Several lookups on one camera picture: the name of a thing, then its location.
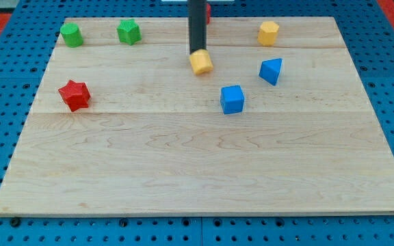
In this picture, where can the red block behind rod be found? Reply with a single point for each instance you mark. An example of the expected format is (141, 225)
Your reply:
(208, 13)

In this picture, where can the blue triangular prism block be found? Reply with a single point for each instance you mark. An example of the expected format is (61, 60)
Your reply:
(270, 70)

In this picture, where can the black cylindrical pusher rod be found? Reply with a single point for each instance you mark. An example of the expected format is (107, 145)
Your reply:
(197, 24)

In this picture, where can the yellow rounded block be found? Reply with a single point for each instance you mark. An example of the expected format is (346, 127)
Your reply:
(200, 62)

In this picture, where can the green cylinder block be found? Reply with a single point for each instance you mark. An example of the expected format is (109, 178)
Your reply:
(71, 35)

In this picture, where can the yellow hexagonal block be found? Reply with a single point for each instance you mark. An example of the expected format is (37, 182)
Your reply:
(268, 32)

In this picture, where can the red star block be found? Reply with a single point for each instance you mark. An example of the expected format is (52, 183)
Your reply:
(75, 94)

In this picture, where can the green star block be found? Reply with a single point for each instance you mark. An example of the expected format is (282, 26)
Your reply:
(129, 32)

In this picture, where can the wooden board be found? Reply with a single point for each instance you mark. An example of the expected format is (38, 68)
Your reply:
(154, 141)

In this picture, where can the blue cube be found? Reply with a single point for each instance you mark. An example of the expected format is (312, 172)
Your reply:
(232, 99)

